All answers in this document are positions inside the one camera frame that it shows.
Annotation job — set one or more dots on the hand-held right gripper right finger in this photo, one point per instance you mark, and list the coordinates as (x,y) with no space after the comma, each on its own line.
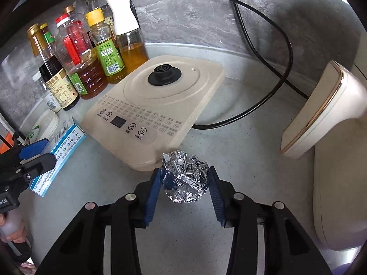
(216,200)

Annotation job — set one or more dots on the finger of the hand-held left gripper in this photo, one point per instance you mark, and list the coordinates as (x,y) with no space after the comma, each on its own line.
(33,149)
(40,164)

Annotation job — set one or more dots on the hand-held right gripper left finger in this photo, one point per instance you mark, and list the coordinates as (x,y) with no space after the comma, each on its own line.
(153,197)

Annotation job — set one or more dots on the small printed cardboard box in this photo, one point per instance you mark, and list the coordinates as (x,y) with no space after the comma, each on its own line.
(66,143)

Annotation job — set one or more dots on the large foil ball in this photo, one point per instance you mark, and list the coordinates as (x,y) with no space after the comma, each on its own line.
(186,177)

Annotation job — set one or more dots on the purple plastic bin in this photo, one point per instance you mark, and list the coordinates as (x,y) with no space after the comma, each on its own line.
(350,270)

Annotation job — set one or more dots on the person's left hand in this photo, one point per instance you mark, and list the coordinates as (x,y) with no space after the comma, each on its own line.
(17,236)

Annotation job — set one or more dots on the white lidded plastic container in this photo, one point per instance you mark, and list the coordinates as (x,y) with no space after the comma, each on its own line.
(43,123)

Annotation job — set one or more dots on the small white jar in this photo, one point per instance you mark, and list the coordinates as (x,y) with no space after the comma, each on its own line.
(53,104)

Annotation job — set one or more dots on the dark soy sauce bottle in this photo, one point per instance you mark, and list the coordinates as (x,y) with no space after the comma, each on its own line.
(57,88)

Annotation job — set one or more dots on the red cap cooking oil bottle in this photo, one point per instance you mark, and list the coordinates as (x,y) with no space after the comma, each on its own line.
(86,74)

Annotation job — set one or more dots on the cream electric kettle base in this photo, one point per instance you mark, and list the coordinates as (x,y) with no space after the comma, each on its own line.
(172,97)

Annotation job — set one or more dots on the yellow cap green label bottle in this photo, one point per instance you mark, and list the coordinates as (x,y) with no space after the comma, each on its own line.
(110,60)

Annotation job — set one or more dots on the cream air fryer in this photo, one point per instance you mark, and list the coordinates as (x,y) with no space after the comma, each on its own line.
(315,111)

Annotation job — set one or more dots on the white top oil spray bottle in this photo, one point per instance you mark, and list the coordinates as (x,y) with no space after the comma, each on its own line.
(132,54)

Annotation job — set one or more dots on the gold cap glass bottle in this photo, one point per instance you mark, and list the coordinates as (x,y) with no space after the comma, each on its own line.
(96,1)
(70,10)

